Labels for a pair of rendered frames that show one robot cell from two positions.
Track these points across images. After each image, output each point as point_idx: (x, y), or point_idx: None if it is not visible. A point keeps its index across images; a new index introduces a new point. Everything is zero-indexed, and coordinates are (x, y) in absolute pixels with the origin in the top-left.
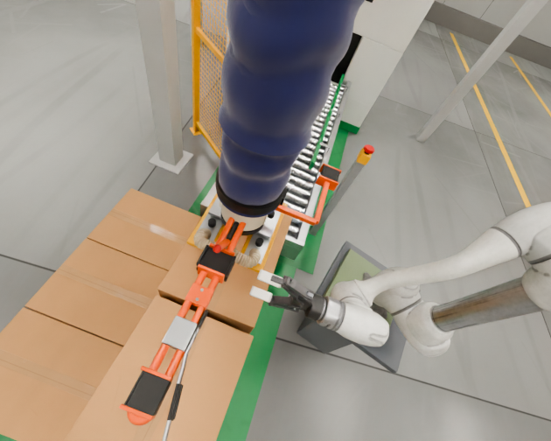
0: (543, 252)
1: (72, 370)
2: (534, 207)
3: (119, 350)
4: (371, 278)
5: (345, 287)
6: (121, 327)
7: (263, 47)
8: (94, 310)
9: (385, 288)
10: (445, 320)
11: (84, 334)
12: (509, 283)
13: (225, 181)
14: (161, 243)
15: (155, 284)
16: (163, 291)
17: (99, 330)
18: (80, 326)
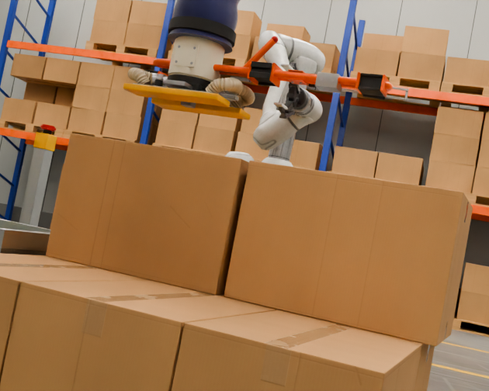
0: (289, 46)
1: (304, 327)
2: (265, 34)
3: (270, 313)
4: (265, 110)
5: (270, 115)
6: (233, 306)
7: None
8: (199, 306)
9: (275, 108)
10: (286, 147)
11: (244, 316)
12: (287, 85)
13: (223, 9)
14: (69, 271)
15: (157, 287)
16: (244, 161)
17: (237, 311)
18: (230, 314)
